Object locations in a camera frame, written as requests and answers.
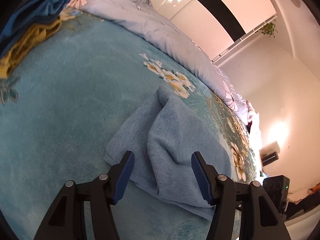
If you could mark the light blue floral duvet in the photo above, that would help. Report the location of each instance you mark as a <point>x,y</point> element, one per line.
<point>155,22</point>

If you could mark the yellow patterned cloth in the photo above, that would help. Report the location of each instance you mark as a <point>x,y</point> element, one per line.
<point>27,45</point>

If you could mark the pink quilt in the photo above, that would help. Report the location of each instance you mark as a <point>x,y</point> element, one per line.
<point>254,125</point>

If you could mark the folded dark blue garment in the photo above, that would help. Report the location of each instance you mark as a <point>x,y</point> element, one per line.
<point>40,7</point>

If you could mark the white wardrobe with black stripe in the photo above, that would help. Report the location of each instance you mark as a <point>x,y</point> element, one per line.
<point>212,10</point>

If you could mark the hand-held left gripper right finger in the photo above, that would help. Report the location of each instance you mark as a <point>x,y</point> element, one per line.
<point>201,177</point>

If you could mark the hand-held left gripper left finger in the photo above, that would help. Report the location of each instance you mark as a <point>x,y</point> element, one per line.
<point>123,177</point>

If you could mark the blue sweater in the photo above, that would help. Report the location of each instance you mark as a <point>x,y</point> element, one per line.
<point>172,135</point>

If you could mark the green floral bed blanket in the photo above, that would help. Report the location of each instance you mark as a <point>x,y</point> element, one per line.
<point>75,92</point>

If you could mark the green potted plant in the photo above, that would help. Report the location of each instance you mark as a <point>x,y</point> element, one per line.
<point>268,29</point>

